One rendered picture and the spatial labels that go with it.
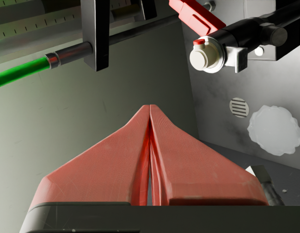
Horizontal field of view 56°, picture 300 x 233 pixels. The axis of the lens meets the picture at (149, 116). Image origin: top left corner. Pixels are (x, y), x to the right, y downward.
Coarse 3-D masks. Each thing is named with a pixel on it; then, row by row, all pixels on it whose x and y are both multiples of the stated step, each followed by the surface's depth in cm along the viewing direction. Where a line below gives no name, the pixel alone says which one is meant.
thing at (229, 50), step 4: (224, 48) 20; (228, 48) 20; (232, 48) 20; (236, 48) 19; (240, 48) 19; (244, 48) 19; (228, 52) 20; (232, 52) 20; (236, 52) 19; (228, 56) 20; (232, 56) 20; (228, 60) 20; (232, 60) 20; (224, 64) 21; (228, 64) 20; (232, 64) 20
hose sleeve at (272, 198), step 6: (264, 186) 20; (270, 186) 20; (264, 192) 20; (270, 192) 20; (276, 192) 20; (270, 198) 20; (276, 198) 20; (270, 204) 19; (276, 204) 19; (282, 204) 19
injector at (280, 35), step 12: (276, 12) 26; (288, 12) 27; (240, 24) 22; (252, 24) 23; (264, 24) 23; (276, 24) 25; (288, 24) 28; (204, 36) 20; (216, 36) 20; (228, 36) 21; (240, 36) 21; (252, 36) 22; (264, 36) 22; (276, 36) 21; (252, 48) 23
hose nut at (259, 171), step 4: (248, 168) 22; (252, 168) 22; (256, 168) 22; (260, 168) 22; (264, 168) 22; (252, 172) 21; (256, 172) 21; (260, 172) 21; (264, 172) 21; (256, 176) 21; (260, 176) 21; (264, 176) 21; (268, 176) 21; (260, 180) 21; (264, 180) 21; (268, 180) 21
